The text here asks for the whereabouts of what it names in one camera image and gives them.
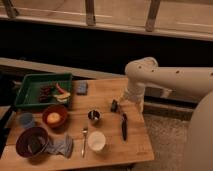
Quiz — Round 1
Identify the dark red toy food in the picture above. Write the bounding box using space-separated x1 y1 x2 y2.
39 87 51 103

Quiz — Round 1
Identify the blue sponge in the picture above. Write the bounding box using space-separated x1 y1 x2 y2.
76 81 88 95

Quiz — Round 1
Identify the red chili pepper toy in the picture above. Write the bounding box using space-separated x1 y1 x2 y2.
55 83 67 94

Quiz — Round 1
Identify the dark purple bowl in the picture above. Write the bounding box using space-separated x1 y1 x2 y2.
16 127 49 158

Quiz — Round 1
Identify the small metal cup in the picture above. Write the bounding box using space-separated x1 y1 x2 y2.
88 110 101 125

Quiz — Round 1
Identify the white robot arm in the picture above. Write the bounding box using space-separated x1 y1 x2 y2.
119 57 213 171

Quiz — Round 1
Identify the red bowl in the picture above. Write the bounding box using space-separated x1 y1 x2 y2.
42 104 68 128

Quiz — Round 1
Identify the yellow round fruit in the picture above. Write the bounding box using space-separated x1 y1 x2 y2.
47 112 61 124

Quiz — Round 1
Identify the metal spoon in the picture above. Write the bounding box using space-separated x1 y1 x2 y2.
81 127 88 158

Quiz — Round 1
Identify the black handled knife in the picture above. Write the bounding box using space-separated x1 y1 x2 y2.
122 113 127 141

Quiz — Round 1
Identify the blue plastic cup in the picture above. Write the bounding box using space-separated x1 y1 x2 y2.
18 113 36 129

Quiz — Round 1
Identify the blue grey towel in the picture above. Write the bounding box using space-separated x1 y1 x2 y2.
45 134 73 158

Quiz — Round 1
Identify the white cup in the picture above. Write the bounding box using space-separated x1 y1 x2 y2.
88 131 106 153

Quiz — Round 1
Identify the green plastic tray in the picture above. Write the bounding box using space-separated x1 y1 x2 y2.
14 73 72 110

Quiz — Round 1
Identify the yellow banana toy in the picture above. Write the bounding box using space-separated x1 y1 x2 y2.
55 93 70 102

